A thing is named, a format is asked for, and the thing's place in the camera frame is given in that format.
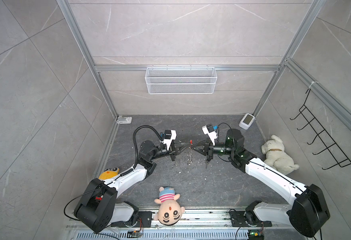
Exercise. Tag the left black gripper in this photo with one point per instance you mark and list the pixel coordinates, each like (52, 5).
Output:
(172, 152)

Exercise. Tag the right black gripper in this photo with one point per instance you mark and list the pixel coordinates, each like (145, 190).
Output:
(209, 149)

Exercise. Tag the metal keyring holder red handle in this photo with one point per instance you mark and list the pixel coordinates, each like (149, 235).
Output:
(190, 157)

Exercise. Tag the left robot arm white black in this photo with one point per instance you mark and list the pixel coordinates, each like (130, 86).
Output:
(98, 207)

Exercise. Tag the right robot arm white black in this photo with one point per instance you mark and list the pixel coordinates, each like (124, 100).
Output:
(306, 209)

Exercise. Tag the white digital clock device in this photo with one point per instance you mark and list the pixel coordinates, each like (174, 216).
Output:
(246, 121)

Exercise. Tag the plush doll striped hat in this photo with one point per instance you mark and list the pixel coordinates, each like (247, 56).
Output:
(170, 212)

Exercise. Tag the white plush dog toy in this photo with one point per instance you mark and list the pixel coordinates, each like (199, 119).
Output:
(276, 157)

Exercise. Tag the yellow red plush toy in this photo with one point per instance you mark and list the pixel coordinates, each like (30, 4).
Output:
(108, 174)

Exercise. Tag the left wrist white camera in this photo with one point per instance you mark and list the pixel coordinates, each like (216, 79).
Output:
(169, 136)

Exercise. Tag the wrist white camera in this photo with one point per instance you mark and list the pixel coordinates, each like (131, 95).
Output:
(169, 136)
(211, 132)

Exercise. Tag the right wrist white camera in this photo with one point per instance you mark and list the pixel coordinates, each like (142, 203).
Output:
(211, 132)

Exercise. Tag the white wall socket box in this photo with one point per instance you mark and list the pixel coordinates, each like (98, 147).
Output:
(124, 120)

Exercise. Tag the white wire mesh basket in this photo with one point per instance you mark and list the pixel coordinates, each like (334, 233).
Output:
(180, 80)

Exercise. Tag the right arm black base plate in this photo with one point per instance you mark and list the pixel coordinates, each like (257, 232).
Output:
(246, 219)

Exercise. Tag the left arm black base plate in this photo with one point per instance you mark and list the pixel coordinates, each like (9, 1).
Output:
(141, 219)

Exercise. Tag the black wire hook rack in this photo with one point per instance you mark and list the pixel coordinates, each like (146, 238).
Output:
(322, 135)

